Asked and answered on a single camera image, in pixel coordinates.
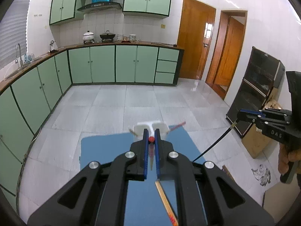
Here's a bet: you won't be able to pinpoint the black chopstick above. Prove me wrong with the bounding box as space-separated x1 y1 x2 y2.
192 119 240 162

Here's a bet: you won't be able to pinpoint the green lower kitchen cabinets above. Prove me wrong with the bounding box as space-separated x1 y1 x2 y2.
1 43 184 199

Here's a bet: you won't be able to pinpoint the chrome kitchen faucet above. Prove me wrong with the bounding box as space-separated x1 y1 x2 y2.
15 43 24 67

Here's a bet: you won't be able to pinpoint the person's right hand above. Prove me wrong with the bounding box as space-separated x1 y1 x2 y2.
278 143 301 174

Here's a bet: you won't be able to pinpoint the cardboard box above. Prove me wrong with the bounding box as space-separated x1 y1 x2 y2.
241 99 283 159

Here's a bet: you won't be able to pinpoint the wooden chopsticks on mat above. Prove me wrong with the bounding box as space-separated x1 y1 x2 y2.
155 180 179 226

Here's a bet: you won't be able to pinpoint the blue table mat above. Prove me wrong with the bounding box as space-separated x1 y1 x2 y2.
80 124 208 226

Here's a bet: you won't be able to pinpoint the patterned floor cloth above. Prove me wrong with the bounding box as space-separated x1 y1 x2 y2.
252 164 271 187

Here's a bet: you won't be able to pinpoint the black disinfection cabinet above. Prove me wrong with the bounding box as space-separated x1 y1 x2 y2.
226 47 285 123

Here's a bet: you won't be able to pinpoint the white twin utensil holder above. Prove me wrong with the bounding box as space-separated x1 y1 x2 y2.
128 120 170 138

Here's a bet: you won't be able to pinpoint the open wooden door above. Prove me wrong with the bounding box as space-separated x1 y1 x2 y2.
206 10 247 99

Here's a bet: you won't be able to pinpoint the white cooking pot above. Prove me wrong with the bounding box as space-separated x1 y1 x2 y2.
83 31 95 44

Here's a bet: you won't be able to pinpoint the black wok with lid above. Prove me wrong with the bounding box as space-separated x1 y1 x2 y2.
100 30 116 42

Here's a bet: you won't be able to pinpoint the window blind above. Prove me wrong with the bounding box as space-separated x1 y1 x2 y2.
1 0 30 68

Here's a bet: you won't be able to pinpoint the blue range hood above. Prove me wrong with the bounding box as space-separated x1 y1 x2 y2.
77 0 122 14

